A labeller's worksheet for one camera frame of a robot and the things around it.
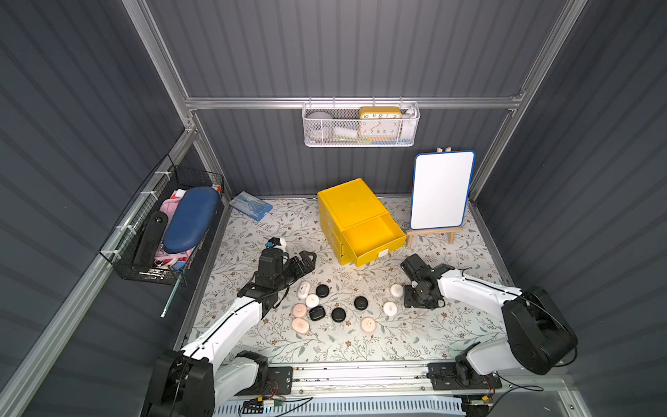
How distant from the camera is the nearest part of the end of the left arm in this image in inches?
25.8

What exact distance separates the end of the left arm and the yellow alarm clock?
49cm

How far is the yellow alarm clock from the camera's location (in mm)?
885
